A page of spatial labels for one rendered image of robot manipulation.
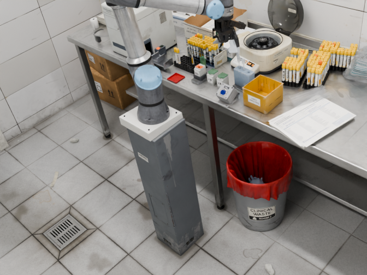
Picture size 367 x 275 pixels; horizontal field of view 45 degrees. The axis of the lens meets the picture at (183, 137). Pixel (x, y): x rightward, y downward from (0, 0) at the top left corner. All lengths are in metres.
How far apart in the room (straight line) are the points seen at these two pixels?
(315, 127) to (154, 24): 1.07
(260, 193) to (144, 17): 1.11
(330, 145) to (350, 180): 0.74
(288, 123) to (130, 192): 1.39
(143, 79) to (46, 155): 1.77
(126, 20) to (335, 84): 1.02
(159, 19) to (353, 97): 1.10
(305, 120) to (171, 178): 0.69
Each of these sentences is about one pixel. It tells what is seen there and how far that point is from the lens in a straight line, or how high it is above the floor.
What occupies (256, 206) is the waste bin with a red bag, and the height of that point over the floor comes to 0.25.
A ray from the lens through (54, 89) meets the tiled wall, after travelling 3.89.
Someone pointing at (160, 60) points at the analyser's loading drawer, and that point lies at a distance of 2.46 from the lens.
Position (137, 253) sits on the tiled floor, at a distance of 2.71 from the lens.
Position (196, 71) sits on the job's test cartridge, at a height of 0.93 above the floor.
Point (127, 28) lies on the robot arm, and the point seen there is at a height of 1.31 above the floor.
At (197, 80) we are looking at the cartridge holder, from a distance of 2.31.
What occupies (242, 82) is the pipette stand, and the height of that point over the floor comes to 0.92.
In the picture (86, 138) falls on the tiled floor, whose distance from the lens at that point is 3.57.
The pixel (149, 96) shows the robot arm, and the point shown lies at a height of 1.06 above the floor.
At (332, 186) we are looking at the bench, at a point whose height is 0.27.
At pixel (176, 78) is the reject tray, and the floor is 0.88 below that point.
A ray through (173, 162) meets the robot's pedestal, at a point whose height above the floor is 0.68.
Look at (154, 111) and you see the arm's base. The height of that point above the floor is 0.98.
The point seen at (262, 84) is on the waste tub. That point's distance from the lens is 2.17.
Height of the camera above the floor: 2.15
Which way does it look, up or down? 40 degrees down
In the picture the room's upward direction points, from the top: 10 degrees counter-clockwise
